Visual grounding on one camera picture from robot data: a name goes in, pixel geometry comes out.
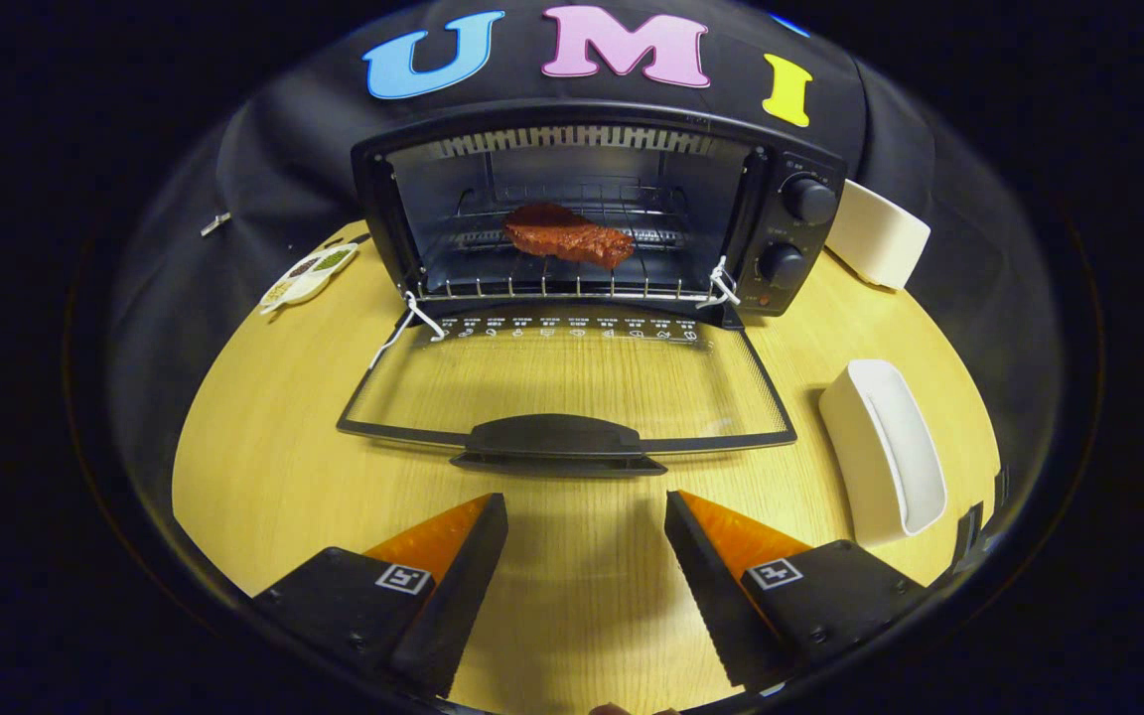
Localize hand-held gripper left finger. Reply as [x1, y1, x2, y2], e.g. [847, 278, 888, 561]
[252, 493, 510, 699]

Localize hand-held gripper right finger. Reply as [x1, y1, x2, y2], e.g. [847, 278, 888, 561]
[664, 489, 930, 694]

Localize black toaster oven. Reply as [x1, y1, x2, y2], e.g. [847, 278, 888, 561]
[337, 99, 848, 480]

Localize red brown steak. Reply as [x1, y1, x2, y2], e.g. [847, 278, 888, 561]
[503, 202, 637, 270]

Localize white bread toaster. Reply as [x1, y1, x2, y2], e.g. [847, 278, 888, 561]
[823, 179, 932, 291]

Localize white ribbed tray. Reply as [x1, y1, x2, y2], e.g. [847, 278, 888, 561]
[818, 358, 948, 548]

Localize white divided spice dish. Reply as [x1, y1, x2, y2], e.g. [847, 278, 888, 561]
[259, 242, 359, 316]

